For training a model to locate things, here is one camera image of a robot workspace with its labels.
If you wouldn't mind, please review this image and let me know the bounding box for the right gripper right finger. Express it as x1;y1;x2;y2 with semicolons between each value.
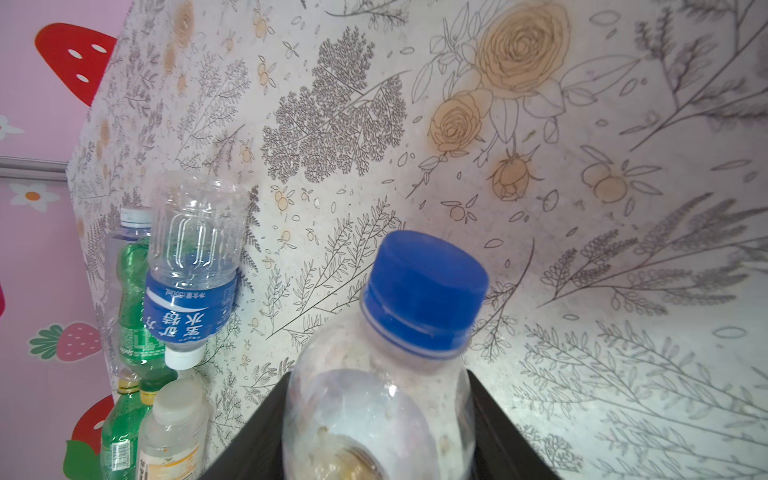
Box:
468;371;561;480

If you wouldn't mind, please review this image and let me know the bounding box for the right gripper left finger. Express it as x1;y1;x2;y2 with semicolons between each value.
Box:
200;373;290;480

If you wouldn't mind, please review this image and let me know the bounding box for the clear bottle yellow label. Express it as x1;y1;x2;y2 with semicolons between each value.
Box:
136;379;211;480

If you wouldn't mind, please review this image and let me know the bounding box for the clear bottle blue cap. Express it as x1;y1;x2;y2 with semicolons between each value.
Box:
282;230;489;479

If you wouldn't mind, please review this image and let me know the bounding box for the clear bottle blue label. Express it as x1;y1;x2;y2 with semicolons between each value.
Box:
143;171;248;371

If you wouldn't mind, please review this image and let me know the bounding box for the clear bottle white cap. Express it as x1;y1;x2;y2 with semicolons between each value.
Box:
101;207;152;375

